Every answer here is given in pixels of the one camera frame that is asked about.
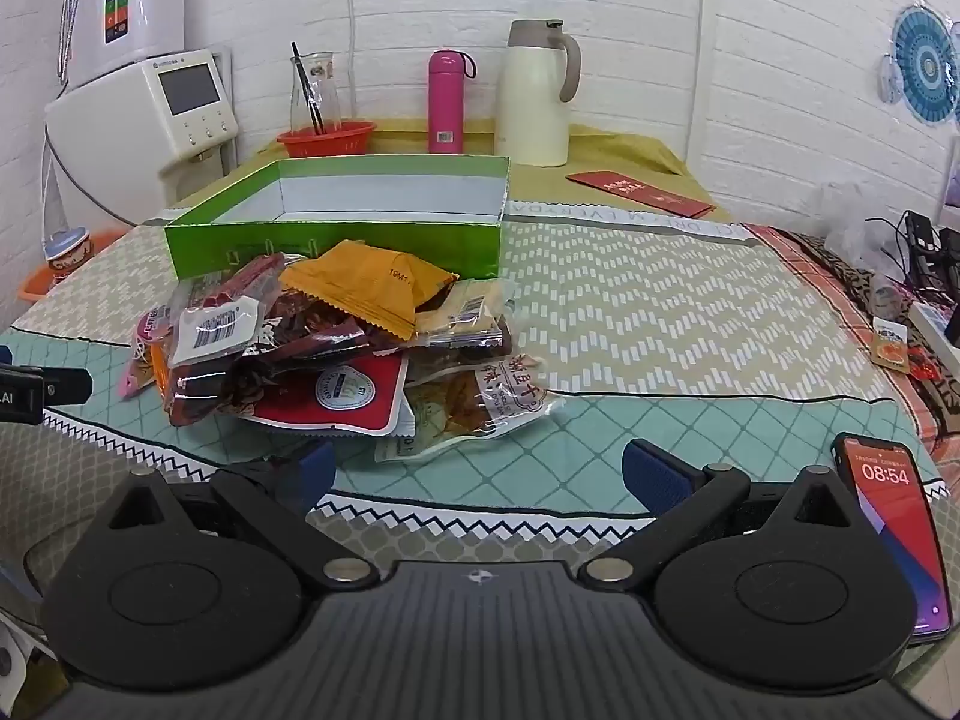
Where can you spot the blue round wall decoration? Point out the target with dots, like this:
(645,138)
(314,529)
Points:
(928,64)

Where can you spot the pile of snack packets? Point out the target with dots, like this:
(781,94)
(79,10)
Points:
(352,390)

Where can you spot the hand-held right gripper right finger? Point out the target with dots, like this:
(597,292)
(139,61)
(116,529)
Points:
(660,474)

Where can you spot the smartphone with red wallpaper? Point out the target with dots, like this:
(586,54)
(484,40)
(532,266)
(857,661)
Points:
(896,540)

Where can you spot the orange plastic basin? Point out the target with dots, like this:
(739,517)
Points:
(45,274)

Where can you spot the green cardboard box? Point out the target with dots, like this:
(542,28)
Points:
(225,249)

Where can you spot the white countertop water dispenser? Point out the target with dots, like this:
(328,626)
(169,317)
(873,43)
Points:
(142,127)

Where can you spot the white small box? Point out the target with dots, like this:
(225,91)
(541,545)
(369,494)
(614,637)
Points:
(937,321)

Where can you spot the pink thermos bottle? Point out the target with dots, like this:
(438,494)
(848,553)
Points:
(447,105)

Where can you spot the clear plastic bag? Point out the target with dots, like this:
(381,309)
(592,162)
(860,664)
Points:
(851,225)

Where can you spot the red envelope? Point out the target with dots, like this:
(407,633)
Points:
(637,193)

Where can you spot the small orange sachet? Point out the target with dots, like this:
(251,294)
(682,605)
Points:
(891,345)

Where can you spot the black power strip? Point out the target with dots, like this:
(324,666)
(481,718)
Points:
(930,240)

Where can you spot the brown patterned cloth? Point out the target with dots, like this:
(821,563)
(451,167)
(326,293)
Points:
(911,371)

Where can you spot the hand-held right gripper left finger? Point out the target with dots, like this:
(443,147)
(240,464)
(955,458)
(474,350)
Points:
(313,469)

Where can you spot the glass carafe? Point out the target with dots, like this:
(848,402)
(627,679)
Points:
(315,90)

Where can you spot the black chopsticks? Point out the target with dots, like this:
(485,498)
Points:
(309,94)

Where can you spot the cream thermal jug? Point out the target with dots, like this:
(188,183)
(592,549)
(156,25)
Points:
(534,101)

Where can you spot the red plastic basket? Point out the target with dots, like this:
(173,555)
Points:
(327,141)

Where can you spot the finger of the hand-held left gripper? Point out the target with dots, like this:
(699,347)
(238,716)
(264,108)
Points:
(67,386)

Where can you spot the instant noodle cup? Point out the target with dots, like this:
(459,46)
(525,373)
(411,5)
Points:
(67,253)

